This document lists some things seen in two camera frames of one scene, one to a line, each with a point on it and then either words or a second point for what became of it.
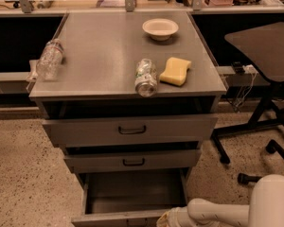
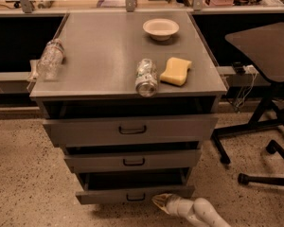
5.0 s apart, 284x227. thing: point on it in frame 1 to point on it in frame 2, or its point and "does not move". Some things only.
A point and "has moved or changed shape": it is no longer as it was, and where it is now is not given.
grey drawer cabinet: [131, 96] does not move
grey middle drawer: [161, 160] does not move
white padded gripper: [179, 218] to [172, 204]
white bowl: [160, 28] does not move
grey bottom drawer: [131, 198] has moved or changed shape
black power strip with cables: [241, 68] does not move
